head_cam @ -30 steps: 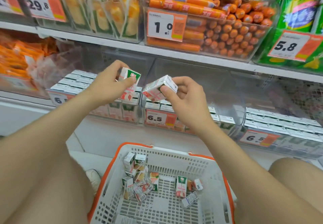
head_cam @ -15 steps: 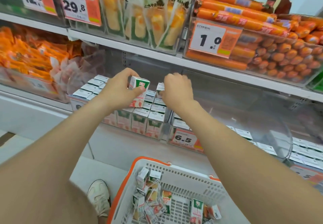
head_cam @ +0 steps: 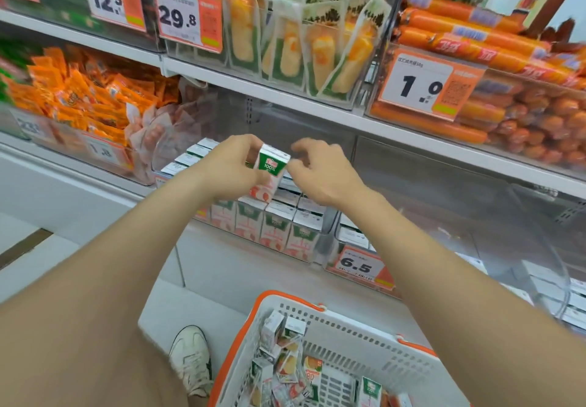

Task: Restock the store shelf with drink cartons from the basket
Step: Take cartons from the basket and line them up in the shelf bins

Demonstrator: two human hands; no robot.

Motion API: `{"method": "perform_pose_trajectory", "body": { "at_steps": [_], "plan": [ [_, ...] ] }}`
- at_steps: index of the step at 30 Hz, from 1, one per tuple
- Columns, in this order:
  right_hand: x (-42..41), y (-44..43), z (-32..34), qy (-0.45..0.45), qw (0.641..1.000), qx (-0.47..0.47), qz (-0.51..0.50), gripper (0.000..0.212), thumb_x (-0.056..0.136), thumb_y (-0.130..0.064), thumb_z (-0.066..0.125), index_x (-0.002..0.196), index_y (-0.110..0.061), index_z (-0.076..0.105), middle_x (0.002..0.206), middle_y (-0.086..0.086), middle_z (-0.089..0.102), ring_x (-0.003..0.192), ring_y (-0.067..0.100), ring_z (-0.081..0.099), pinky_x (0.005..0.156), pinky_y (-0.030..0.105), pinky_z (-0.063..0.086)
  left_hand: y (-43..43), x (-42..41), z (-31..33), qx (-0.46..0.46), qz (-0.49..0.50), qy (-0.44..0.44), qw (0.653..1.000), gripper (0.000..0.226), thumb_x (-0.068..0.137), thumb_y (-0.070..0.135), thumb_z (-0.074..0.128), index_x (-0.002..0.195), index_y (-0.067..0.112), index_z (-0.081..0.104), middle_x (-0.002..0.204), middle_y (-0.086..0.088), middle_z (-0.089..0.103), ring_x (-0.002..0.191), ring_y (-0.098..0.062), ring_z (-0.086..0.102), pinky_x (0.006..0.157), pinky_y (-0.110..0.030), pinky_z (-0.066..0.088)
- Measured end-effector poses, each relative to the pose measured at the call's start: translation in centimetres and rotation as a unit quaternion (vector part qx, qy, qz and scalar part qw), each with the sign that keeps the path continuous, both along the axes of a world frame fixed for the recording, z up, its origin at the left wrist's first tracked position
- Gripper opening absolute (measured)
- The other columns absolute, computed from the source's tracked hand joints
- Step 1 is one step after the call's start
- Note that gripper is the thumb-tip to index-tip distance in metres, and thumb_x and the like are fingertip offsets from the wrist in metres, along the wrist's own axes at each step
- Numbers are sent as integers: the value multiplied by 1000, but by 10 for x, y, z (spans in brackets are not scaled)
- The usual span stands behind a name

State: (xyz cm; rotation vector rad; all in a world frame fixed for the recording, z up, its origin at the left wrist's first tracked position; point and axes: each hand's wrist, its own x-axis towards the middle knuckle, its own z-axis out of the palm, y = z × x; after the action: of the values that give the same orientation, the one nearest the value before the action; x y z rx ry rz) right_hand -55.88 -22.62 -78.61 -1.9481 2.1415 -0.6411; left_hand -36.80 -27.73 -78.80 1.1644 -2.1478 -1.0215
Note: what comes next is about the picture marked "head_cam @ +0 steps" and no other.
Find row of yellow food packs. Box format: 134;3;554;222
219;0;392;100

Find stack of pink snack packets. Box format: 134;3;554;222
124;77;219;174

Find white shopping basket orange handles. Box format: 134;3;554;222
208;290;471;407

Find pile of small juice cartons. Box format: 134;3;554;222
249;310;413;407

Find person's right forearm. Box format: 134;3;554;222
343;189;586;407

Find heap of orange snack packets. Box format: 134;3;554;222
0;47;182;146

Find person's left white shoe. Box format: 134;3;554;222
168;325;214;398

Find heap of green red packets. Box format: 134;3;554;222
0;38;42;100

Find person's right hand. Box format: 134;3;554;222
286;138;372;212

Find person's left hand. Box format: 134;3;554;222
197;134;272;202

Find person's left leg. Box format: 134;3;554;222
132;324;211;407

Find stack of orange sausages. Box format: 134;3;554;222
369;0;586;167

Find person's left forearm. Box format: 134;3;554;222
0;177;239;407

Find juice carton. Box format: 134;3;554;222
248;144;292;205

